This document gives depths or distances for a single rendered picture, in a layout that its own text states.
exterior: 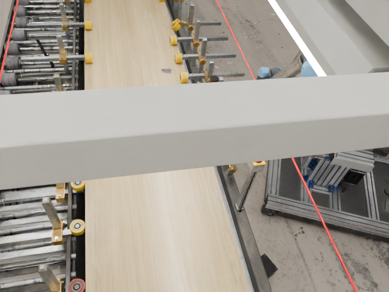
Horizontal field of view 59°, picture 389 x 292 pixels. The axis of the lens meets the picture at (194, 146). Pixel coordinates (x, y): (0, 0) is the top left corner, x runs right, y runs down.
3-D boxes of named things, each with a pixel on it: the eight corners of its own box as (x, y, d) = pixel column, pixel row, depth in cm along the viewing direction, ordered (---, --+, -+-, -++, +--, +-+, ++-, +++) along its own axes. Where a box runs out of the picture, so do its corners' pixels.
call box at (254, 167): (258, 162, 192) (261, 153, 186) (262, 172, 187) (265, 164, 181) (246, 163, 190) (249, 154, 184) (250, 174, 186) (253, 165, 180)
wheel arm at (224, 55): (234, 55, 292) (235, 51, 289) (235, 57, 290) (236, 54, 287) (177, 57, 282) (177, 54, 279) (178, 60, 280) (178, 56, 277)
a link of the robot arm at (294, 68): (319, 36, 195) (257, 79, 231) (316, 46, 188) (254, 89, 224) (331, 50, 198) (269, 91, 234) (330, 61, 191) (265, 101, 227)
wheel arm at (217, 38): (227, 38, 307) (227, 35, 305) (227, 40, 305) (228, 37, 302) (172, 40, 297) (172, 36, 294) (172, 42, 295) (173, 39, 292)
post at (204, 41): (199, 84, 304) (206, 36, 267) (200, 87, 302) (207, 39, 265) (195, 84, 303) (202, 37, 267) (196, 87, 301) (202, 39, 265)
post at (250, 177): (241, 204, 224) (257, 163, 190) (243, 211, 221) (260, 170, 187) (234, 205, 224) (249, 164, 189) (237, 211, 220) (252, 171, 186)
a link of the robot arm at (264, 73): (273, 71, 241) (263, 73, 238) (269, 83, 250) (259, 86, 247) (267, 65, 246) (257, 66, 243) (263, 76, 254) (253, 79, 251)
